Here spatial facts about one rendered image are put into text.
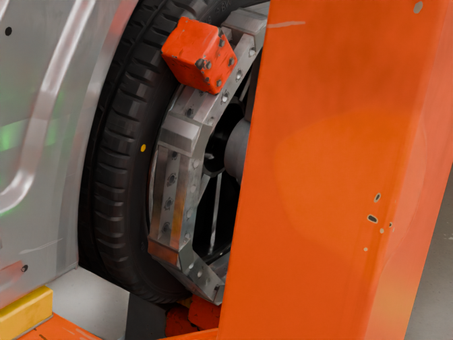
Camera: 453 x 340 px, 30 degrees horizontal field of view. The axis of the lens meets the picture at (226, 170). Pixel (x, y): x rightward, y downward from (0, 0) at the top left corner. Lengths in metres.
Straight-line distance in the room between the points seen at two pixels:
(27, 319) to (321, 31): 0.71
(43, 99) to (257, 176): 0.42
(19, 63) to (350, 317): 0.54
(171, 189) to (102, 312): 1.21
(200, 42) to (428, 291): 1.83
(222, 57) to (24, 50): 0.31
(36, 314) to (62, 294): 1.28
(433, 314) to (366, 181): 2.06
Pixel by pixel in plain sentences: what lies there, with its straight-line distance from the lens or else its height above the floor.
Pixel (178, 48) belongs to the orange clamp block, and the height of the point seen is 1.09.
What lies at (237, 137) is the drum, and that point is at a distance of 1.50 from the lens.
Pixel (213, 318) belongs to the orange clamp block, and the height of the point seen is 0.53.
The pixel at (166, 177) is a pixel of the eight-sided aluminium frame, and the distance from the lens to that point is 1.33.
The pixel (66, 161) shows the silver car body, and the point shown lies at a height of 0.94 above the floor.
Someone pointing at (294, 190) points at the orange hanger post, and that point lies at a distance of 0.80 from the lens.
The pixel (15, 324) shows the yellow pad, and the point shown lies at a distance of 1.28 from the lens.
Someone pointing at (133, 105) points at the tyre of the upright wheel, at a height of 0.99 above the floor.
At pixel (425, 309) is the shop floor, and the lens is 2.82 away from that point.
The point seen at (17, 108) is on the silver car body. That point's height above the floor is 1.03.
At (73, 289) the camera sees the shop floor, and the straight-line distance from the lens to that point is 2.61.
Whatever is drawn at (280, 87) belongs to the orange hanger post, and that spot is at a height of 1.21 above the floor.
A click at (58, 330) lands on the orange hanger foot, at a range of 1.31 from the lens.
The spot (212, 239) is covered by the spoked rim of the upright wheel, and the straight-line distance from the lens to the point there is 1.69.
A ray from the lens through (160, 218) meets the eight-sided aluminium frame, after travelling 1.36.
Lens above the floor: 1.47
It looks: 25 degrees down
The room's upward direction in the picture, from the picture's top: 9 degrees clockwise
